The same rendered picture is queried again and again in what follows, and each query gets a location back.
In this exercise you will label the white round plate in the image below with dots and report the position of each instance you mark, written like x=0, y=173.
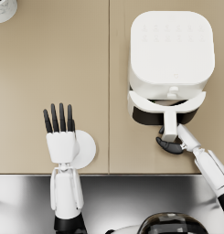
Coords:
x=86, y=149

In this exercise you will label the white marbled pot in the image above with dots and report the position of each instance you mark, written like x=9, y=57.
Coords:
x=3, y=9

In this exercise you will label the pale air fryer body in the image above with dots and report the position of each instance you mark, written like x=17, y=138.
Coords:
x=171, y=51

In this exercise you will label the dark round robot body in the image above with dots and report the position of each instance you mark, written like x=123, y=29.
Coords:
x=169, y=225

